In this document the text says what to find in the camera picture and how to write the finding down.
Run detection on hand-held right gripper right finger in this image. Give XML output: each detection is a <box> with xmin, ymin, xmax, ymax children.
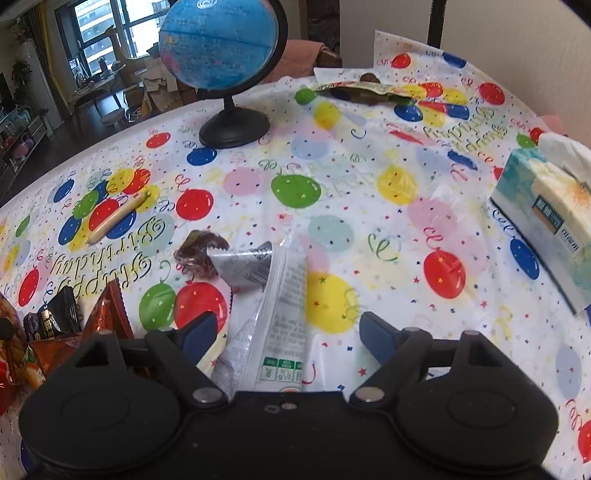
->
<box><xmin>349</xmin><ymin>312</ymin><xmax>509</xmax><ymax>407</ymax></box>

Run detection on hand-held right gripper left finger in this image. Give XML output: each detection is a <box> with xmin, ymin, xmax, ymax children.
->
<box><xmin>69</xmin><ymin>312</ymin><xmax>229</xmax><ymax>408</ymax></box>

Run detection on dark red candy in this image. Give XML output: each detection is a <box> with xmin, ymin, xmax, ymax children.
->
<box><xmin>174</xmin><ymin>230</ymin><xmax>230</xmax><ymax>278</ymax></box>

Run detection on clear white snack packet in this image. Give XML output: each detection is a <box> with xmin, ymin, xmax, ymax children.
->
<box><xmin>210</xmin><ymin>231</ymin><xmax>309</xmax><ymax>400</ymax></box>

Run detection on black snack packet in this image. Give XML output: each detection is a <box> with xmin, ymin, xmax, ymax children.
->
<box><xmin>23</xmin><ymin>286</ymin><xmax>83</xmax><ymax>342</ymax></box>

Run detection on silver grey snack packet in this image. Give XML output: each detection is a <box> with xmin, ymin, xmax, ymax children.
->
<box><xmin>206</xmin><ymin>241</ymin><xmax>274</xmax><ymax>294</ymax></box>

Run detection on orange foil snack packet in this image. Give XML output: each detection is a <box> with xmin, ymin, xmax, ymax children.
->
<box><xmin>28</xmin><ymin>279</ymin><xmax>134</xmax><ymax>388</ymax></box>

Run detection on tan sausage stick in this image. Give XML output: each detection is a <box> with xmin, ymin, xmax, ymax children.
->
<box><xmin>88</xmin><ymin>191</ymin><xmax>151</xmax><ymax>244</ymax></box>

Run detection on balloon print tablecloth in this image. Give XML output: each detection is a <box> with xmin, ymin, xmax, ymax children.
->
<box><xmin>0</xmin><ymin>30</ymin><xmax>591</xmax><ymax>480</ymax></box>

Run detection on red snack packet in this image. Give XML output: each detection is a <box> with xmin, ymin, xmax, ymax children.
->
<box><xmin>0</xmin><ymin>293</ymin><xmax>47</xmax><ymax>416</ymax></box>

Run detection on teal white tissue box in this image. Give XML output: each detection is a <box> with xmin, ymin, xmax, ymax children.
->
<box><xmin>490</xmin><ymin>133</ymin><xmax>591</xmax><ymax>317</ymax></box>

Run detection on green brown snack packet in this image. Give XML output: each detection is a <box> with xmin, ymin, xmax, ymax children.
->
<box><xmin>308</xmin><ymin>80</ymin><xmax>414</xmax><ymax>108</ymax></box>

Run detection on cardboard boxes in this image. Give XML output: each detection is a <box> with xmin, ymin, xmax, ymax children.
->
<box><xmin>141</xmin><ymin>60</ymin><xmax>199</xmax><ymax>112</ymax></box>

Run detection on low shelf cabinet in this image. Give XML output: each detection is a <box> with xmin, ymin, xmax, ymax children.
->
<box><xmin>0</xmin><ymin>106</ymin><xmax>49</xmax><ymax>185</ymax></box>

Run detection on background dining table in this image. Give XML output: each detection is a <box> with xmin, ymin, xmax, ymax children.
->
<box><xmin>69</xmin><ymin>69</ymin><xmax>139</xmax><ymax>116</ymax></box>

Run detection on wooden chair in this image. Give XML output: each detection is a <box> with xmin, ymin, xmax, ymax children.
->
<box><xmin>316</xmin><ymin>46</ymin><xmax>343</xmax><ymax>69</ymax></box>

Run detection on pink cloth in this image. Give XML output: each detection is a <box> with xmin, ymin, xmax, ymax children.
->
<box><xmin>261</xmin><ymin>39</ymin><xmax>326</xmax><ymax>85</ymax></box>

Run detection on blue globe on black stand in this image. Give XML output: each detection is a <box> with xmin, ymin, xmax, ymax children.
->
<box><xmin>159</xmin><ymin>0</ymin><xmax>289</xmax><ymax>149</ymax></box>

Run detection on white tower air conditioner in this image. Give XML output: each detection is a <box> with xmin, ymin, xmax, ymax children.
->
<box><xmin>21</xmin><ymin>39</ymin><xmax>63</xmax><ymax>132</ymax></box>

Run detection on potted plant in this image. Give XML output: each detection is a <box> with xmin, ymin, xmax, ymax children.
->
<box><xmin>11</xmin><ymin>60</ymin><xmax>33</xmax><ymax>100</ymax></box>

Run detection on black stand pole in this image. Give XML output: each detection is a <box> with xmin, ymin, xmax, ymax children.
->
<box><xmin>427</xmin><ymin>0</ymin><xmax>451</xmax><ymax>49</ymax></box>

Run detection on large window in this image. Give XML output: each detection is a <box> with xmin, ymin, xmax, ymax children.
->
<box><xmin>55</xmin><ymin>0</ymin><xmax>174</xmax><ymax>79</ymax></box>

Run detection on dark wall hanging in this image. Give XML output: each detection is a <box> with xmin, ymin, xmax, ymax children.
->
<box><xmin>307</xmin><ymin>0</ymin><xmax>341</xmax><ymax>42</ymax></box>

